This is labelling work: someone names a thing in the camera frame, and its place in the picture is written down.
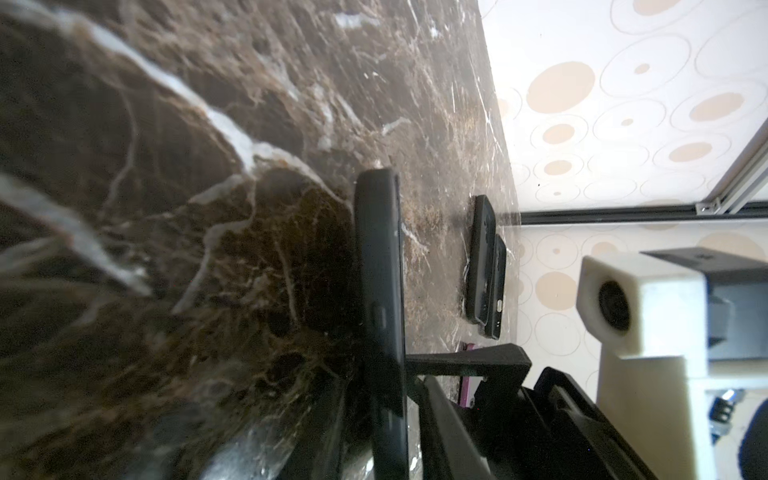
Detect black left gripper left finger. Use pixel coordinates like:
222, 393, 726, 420
277, 383, 347, 480

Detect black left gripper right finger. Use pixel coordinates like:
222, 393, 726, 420
416, 376, 494, 479

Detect black corner frame post right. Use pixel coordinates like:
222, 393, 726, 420
520, 201, 767, 226

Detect black phone case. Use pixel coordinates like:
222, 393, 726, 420
485, 235, 507, 340
466, 195, 496, 326

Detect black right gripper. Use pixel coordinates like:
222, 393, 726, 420
405, 343, 656, 479

